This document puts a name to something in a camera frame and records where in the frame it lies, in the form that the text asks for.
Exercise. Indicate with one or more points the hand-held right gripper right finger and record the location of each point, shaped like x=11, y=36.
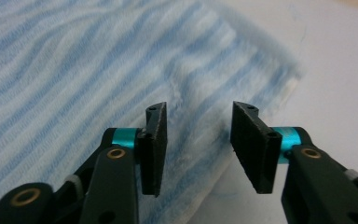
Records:
x=254, y=155

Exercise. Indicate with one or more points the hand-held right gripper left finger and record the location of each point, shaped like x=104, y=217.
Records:
x=152, y=155

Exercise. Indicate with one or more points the blue striped towel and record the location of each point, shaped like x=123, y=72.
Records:
x=74, y=77

